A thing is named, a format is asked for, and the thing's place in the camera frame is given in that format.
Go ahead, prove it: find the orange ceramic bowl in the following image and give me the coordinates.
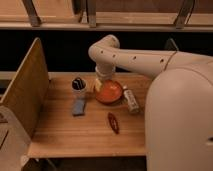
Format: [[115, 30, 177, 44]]
[[94, 80, 123, 104]]

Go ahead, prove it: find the right dark side panel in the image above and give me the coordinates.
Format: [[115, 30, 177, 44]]
[[164, 38, 179, 51]]

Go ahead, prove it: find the left wooden side panel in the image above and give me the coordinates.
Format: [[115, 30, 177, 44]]
[[0, 38, 49, 141]]

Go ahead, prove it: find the small white bottle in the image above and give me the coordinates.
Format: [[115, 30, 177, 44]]
[[123, 86, 140, 113]]

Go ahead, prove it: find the dark red chili pepper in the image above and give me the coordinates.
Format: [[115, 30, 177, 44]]
[[108, 113, 119, 134]]

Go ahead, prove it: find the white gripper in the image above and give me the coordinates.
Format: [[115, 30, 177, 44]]
[[94, 65, 116, 92]]

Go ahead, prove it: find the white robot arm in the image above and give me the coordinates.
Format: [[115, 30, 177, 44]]
[[88, 35, 213, 171]]

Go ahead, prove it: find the blue sponge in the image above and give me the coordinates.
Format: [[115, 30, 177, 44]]
[[72, 99, 86, 116]]

